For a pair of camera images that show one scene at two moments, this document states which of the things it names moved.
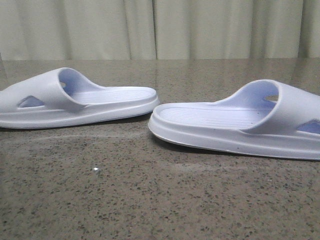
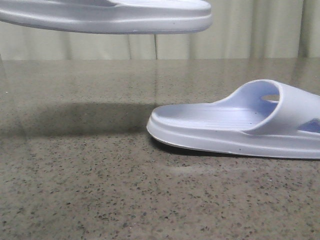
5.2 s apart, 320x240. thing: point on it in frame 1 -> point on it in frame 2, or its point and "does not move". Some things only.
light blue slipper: [260, 118] does not move
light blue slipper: [63, 97] -> [110, 16]
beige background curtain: [74, 30] does not move
